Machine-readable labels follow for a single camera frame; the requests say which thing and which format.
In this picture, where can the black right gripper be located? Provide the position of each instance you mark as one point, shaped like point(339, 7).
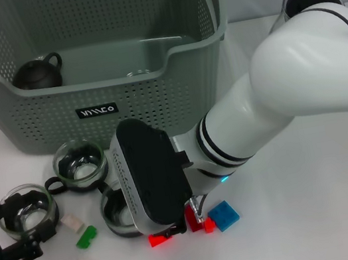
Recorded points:
point(184, 159)

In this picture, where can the red sloped toy brick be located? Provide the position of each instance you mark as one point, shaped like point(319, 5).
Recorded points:
point(156, 240)

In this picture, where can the green toy brick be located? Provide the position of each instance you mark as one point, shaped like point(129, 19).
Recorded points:
point(86, 238)

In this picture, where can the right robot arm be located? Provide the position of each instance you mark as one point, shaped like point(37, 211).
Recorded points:
point(287, 83)

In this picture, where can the grey perforated storage basket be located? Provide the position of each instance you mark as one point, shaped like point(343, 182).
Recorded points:
point(59, 130)

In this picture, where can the dark red long brick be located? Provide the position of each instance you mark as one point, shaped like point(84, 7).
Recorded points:
point(193, 224)

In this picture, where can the small red toy brick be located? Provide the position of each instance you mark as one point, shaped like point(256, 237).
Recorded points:
point(208, 226)

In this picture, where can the blue square toy brick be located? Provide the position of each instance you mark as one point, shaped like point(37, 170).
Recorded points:
point(223, 216)

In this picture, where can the white toy brick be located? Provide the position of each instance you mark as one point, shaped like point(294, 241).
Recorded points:
point(72, 222)

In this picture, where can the dark clay teapot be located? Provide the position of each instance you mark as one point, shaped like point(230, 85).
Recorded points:
point(36, 75)

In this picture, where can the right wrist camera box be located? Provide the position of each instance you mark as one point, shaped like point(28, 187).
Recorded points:
point(154, 173)

